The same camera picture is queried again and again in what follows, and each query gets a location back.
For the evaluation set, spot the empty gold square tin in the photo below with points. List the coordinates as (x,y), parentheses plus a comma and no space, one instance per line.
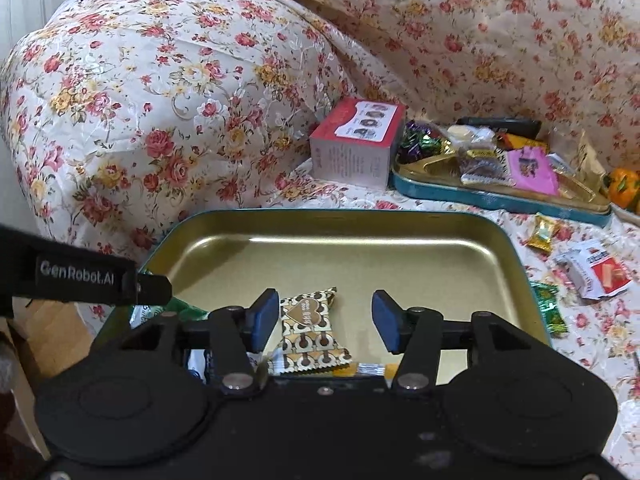
(456,264)

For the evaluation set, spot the red white cardboard box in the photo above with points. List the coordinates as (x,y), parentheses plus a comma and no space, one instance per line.
(357,142)

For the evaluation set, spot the gold candy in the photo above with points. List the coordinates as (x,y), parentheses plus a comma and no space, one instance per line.
(544,229)

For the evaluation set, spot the floral sofa cover cloth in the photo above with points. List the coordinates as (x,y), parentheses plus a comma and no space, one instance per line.
(124,117)

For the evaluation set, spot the purple green foil candies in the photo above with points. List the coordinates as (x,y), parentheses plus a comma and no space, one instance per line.
(421,140)

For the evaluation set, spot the tan paper bag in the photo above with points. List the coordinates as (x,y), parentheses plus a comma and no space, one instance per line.
(589,169)

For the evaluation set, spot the green white snack packet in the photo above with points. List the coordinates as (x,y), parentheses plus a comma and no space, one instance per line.
(185,312)

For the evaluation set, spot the pink snack packet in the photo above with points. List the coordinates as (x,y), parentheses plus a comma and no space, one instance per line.
(531,171)

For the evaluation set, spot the white hawthorn strip packet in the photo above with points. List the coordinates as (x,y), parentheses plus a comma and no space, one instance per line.
(572,264)

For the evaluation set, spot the dark brown snack packet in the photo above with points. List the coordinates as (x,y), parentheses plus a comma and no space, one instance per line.
(484,166)

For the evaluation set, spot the silver yellow snack packet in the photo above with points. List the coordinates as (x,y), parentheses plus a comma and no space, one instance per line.
(388,371)

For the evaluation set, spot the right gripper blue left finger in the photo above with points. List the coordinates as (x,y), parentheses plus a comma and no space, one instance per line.
(234,332)

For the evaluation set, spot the green candy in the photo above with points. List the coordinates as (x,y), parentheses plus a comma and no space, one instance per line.
(547,301)

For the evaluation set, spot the blue tin snack tray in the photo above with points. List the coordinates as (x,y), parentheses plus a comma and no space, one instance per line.
(438,178)

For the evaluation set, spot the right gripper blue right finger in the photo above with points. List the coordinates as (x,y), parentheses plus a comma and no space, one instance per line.
(416,335)

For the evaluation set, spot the red white hawthorn packet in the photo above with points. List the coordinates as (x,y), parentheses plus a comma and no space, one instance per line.
(600,275)

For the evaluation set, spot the black remote control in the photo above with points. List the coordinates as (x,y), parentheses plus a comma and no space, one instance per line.
(527,128)

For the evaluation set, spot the brown heart pattern packet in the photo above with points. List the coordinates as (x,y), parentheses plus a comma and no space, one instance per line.
(308,344)

